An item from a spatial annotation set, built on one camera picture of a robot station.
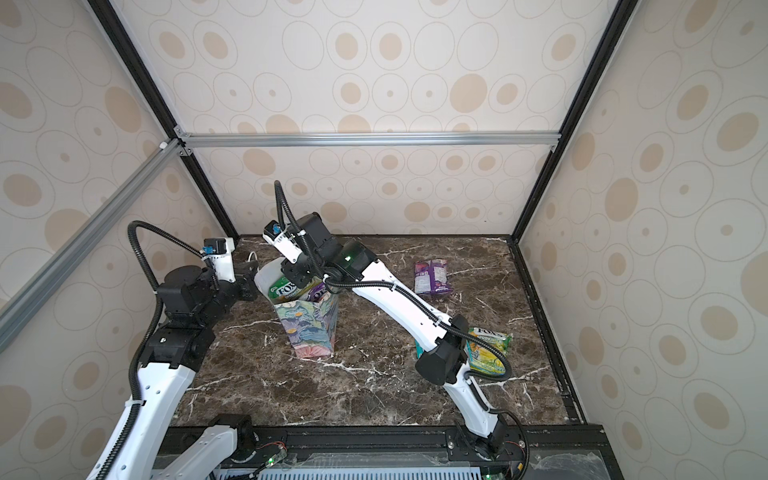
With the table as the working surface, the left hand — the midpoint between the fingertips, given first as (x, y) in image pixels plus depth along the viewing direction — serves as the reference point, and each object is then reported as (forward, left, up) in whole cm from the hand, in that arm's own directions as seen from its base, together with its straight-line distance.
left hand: (262, 258), depth 68 cm
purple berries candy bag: (+17, -43, -31) cm, 56 cm away
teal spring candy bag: (-8, -38, -34) cm, 51 cm away
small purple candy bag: (+1, -9, -17) cm, 19 cm away
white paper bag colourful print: (-8, -9, -17) cm, 20 cm away
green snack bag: (+2, 0, -17) cm, 17 cm away
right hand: (+2, -5, -3) cm, 6 cm away
